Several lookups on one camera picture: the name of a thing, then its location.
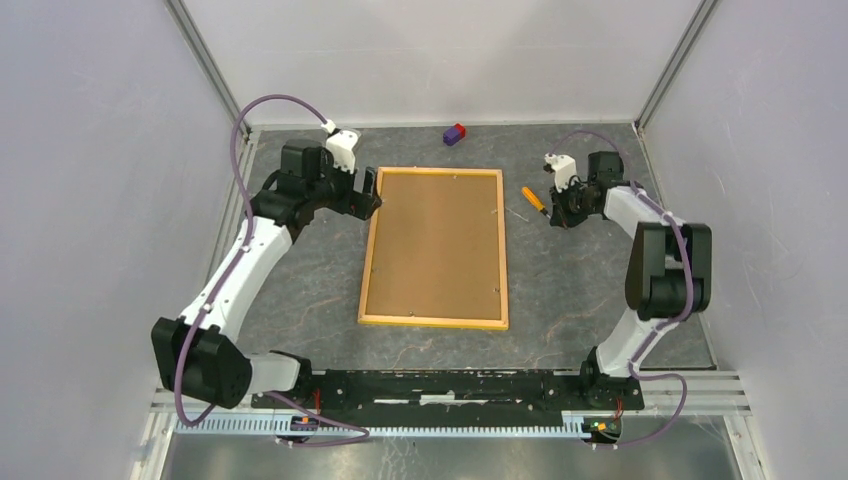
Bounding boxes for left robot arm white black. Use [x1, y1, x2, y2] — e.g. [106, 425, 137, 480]
[151, 130, 382, 408]

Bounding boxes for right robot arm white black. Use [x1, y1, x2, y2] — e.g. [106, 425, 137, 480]
[544, 151, 712, 408]

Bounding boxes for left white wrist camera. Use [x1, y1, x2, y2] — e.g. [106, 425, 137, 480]
[325, 129, 361, 174]

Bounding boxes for yellow picture frame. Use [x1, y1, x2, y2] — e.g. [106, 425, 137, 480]
[357, 166, 511, 332]

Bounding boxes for white slotted cable duct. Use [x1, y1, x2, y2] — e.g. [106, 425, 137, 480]
[175, 410, 590, 440]

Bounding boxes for orange handled screwdriver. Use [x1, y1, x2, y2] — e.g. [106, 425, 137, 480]
[521, 186, 551, 219]

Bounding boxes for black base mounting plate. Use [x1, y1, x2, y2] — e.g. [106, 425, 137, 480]
[288, 369, 645, 428]

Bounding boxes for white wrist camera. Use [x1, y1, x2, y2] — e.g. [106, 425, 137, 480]
[543, 153, 577, 193]
[325, 129, 361, 174]

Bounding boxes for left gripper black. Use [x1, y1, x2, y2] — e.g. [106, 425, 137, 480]
[307, 150, 382, 221]

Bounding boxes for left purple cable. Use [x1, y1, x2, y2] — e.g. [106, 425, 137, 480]
[173, 94, 371, 449]

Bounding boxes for purple red toy brick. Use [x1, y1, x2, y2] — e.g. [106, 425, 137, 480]
[442, 123, 467, 146]

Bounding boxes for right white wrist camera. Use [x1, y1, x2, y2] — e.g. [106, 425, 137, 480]
[543, 153, 577, 193]

